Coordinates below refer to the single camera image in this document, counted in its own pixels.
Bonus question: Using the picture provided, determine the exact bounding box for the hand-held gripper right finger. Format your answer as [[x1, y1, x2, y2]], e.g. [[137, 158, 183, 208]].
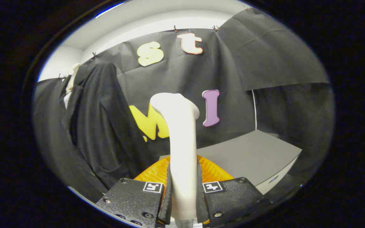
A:
[[196, 155, 273, 228]]

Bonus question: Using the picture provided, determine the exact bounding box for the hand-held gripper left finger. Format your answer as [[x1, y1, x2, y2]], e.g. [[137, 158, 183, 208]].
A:
[[95, 156, 173, 228]]

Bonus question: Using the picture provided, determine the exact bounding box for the white garment steamer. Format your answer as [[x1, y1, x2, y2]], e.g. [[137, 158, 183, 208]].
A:
[[150, 92, 200, 228]]

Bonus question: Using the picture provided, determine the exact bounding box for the black jacket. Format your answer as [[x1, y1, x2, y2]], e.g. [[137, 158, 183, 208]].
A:
[[61, 62, 153, 190]]

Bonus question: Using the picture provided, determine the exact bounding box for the grey cabinet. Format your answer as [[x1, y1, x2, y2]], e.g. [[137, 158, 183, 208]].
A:
[[159, 130, 303, 195]]

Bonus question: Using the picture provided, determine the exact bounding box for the black backdrop cloth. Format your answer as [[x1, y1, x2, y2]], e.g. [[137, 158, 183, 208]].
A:
[[32, 8, 335, 203]]

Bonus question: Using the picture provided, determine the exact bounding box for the white cable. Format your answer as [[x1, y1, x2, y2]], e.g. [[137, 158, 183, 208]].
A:
[[252, 90, 258, 130]]

